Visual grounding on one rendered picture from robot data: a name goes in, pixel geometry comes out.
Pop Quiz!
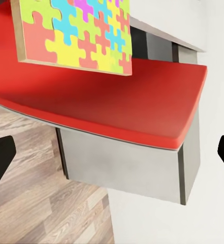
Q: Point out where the jigsaw puzzle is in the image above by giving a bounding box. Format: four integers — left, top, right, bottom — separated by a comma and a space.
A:
10, 0, 132, 76

